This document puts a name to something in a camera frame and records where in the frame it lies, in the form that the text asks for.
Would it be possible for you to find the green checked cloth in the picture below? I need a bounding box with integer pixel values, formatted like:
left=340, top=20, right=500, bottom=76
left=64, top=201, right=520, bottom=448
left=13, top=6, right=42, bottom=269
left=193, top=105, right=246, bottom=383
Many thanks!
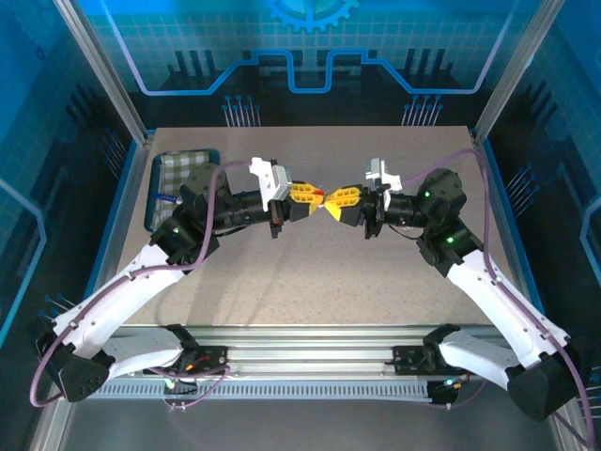
left=152, top=150, right=211, bottom=223

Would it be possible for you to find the teal plastic tray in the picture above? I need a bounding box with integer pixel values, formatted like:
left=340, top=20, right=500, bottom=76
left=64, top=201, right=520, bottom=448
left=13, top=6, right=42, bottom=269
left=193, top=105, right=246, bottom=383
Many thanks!
left=143, top=148, right=221, bottom=234

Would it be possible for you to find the small black electronics board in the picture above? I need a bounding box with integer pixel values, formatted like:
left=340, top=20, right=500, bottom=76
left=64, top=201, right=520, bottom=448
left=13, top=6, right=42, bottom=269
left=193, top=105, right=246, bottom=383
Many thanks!
left=426, top=378, right=464, bottom=408
left=162, top=370, right=198, bottom=394

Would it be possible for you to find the grey metal front panel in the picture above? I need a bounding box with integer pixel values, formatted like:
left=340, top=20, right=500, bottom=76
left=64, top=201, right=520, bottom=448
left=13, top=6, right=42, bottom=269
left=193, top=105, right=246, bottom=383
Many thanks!
left=27, top=370, right=595, bottom=451

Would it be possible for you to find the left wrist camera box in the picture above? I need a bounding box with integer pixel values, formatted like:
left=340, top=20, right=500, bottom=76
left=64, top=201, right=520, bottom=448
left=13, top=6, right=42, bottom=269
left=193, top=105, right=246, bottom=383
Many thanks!
left=248, top=156, right=295, bottom=213

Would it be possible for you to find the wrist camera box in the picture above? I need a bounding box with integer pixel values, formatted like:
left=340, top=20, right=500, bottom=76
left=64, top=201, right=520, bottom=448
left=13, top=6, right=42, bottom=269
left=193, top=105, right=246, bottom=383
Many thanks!
left=364, top=157, right=403, bottom=192
left=248, top=156, right=295, bottom=213

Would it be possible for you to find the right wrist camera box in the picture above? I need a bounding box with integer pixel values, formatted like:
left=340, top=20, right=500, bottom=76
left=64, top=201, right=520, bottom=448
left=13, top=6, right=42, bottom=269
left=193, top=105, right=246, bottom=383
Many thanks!
left=364, top=157, right=403, bottom=192

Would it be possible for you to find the aluminium table side rail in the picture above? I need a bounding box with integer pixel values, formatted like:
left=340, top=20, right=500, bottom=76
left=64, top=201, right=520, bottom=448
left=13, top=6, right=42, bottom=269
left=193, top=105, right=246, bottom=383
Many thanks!
left=471, top=133, right=551, bottom=342
left=77, top=133, right=156, bottom=342

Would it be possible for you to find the aluminium front rail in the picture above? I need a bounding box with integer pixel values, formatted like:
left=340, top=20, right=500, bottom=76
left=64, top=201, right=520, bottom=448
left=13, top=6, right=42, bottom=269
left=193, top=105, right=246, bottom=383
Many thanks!
left=58, top=325, right=567, bottom=377

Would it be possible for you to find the aluminium frame post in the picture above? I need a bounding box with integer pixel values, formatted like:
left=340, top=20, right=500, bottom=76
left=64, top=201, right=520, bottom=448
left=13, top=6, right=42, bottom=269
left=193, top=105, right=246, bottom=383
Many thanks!
left=471, top=0, right=567, bottom=145
left=50, top=0, right=154, bottom=145

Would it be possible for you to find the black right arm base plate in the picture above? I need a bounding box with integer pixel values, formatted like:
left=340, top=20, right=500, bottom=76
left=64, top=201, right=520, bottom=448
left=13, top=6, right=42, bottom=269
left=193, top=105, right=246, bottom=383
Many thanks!
left=393, top=345, right=479, bottom=376

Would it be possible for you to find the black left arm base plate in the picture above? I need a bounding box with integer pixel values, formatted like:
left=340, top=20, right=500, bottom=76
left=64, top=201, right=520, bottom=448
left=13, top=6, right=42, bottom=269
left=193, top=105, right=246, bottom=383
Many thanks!
left=143, top=346, right=231, bottom=376

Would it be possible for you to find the grey slotted cable duct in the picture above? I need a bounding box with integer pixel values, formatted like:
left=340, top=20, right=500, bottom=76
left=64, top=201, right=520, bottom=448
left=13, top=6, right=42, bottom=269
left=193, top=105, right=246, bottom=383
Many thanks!
left=74, top=381, right=433, bottom=400

